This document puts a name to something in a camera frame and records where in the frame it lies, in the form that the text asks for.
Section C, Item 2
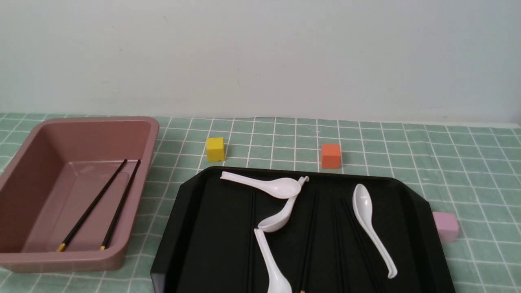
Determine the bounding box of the yellow cube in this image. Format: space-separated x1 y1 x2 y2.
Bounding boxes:
206 137 225 162

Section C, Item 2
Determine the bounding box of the white spoon top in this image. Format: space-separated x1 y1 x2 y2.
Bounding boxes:
220 171 302 199

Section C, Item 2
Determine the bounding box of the white spoon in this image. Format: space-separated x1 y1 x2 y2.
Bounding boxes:
253 228 292 293
352 184 398 279
220 171 302 199
258 194 298 232

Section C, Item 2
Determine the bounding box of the orange cube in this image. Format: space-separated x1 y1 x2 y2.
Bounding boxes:
321 144 342 169

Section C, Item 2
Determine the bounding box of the white spoon middle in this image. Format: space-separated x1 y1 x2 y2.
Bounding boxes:
258 194 298 232

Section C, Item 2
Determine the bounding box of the black chopstick on tray centre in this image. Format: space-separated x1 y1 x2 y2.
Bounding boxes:
298 191 320 293

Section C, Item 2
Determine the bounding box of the black chopstick on tray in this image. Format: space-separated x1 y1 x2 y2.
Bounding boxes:
298 191 320 293
341 198 385 293

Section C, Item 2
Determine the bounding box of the black chopstick on tray far right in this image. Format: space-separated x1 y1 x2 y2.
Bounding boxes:
341 198 385 293

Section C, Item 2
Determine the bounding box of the black plastic tray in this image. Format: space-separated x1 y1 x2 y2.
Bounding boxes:
151 166 455 293

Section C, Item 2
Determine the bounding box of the white spoon right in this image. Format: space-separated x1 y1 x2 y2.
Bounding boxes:
352 184 398 279

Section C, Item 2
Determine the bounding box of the white spoon bottom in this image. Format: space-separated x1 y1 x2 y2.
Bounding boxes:
253 228 292 293

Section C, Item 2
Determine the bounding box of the black chopstick in bin right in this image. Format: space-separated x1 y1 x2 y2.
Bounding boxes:
99 160 141 251

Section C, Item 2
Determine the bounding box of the black chopstick in bin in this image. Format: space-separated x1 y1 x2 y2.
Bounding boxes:
99 160 141 251
56 159 128 253

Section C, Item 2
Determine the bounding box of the pink cube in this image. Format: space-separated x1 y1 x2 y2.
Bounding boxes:
432 212 460 243

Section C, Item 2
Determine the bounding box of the green checkered tablecloth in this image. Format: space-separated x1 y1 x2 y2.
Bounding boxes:
0 116 521 293

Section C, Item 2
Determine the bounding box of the pink plastic bin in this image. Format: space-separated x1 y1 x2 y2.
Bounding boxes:
0 117 160 273

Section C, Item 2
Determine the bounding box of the black chopstick in bin left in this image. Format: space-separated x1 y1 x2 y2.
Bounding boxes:
56 159 128 253

